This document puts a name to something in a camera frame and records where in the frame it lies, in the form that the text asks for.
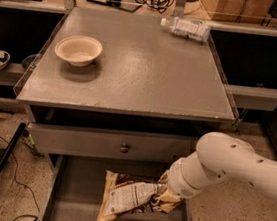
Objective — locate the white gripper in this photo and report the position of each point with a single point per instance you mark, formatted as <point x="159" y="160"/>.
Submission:
<point x="180" y="184"/>

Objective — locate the brown chip bag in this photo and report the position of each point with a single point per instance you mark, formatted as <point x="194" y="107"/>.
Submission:
<point x="124" y="195"/>

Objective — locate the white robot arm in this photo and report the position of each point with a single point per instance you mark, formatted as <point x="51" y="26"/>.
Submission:
<point x="217" y="157"/>

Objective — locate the grey top drawer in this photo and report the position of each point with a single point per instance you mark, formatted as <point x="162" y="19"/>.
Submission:
<point x="106" y="143"/>

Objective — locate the grey drawer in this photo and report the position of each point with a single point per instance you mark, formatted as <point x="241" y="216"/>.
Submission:
<point x="106" y="143"/>
<point x="78" y="184"/>

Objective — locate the round metal drawer knob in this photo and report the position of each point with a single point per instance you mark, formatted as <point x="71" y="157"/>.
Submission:
<point x="124" y="148"/>

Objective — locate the grey middle drawer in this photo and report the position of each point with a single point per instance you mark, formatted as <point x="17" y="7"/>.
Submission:
<point x="78" y="184"/>

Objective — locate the grey drawer cabinet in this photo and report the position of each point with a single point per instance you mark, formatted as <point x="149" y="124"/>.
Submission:
<point x="145" y="80"/>

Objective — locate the grey side shelf right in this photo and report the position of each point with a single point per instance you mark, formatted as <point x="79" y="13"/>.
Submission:
<point x="256" y="98"/>

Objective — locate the grey side shelf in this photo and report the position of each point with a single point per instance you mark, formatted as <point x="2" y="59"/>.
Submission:
<point x="256" y="98"/>
<point x="11" y="74"/>

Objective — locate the clear plastic water bottle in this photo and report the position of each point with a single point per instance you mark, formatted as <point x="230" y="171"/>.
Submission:
<point x="188" y="29"/>

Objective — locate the cream paper bowl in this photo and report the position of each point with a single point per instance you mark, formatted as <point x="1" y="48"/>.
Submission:
<point x="78" y="50"/>

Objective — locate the black bar on floor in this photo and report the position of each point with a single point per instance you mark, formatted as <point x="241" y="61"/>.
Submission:
<point x="11" y="145"/>

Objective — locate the grey side shelf left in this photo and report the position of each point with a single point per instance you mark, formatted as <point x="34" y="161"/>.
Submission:
<point x="11" y="74"/>

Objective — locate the cardboard box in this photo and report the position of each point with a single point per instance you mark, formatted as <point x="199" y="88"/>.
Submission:
<point x="245" y="11"/>

